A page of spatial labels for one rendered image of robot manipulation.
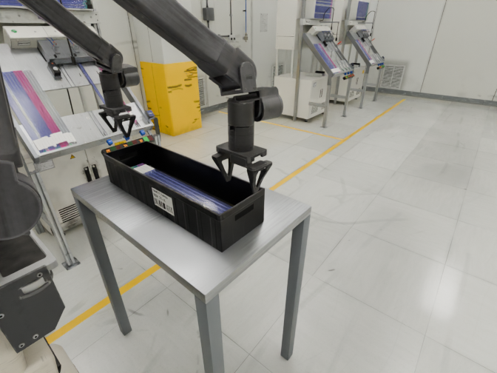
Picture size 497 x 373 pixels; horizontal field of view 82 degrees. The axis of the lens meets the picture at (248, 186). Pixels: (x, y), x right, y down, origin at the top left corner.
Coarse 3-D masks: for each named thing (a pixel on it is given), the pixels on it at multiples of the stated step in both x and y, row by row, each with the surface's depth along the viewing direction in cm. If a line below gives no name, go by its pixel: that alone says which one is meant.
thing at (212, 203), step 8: (136, 168) 103; (144, 168) 103; (152, 168) 103; (152, 176) 98; (160, 176) 98; (168, 176) 98; (168, 184) 93; (176, 184) 93; (184, 184) 93; (184, 192) 88; (192, 192) 88; (200, 192) 88; (200, 200) 84; (208, 200) 84; (216, 200) 84; (208, 208) 81; (216, 208) 81; (224, 208) 81
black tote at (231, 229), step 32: (128, 160) 106; (160, 160) 107; (192, 160) 94; (128, 192) 96; (160, 192) 81; (224, 192) 89; (256, 192) 75; (192, 224) 76; (224, 224) 68; (256, 224) 80
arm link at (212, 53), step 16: (112, 0) 44; (128, 0) 42; (144, 0) 43; (160, 0) 44; (176, 0) 46; (144, 16) 45; (160, 16) 45; (176, 16) 46; (192, 16) 48; (160, 32) 47; (176, 32) 47; (192, 32) 48; (208, 32) 50; (176, 48) 51; (192, 48) 49; (208, 48) 50; (224, 48) 52; (208, 64) 52; (224, 64) 52; (224, 80) 57
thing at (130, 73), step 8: (112, 56) 85; (120, 56) 87; (96, 64) 89; (112, 64) 86; (120, 64) 88; (128, 64) 96; (112, 72) 87; (120, 72) 89; (128, 72) 95; (136, 72) 97; (128, 80) 95; (136, 80) 98
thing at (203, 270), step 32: (96, 192) 97; (96, 224) 107; (128, 224) 82; (160, 224) 82; (288, 224) 82; (96, 256) 112; (160, 256) 70; (192, 256) 70; (224, 256) 70; (256, 256) 72; (192, 288) 63; (224, 288) 65; (288, 288) 107; (128, 320) 135; (288, 320) 114; (288, 352) 124
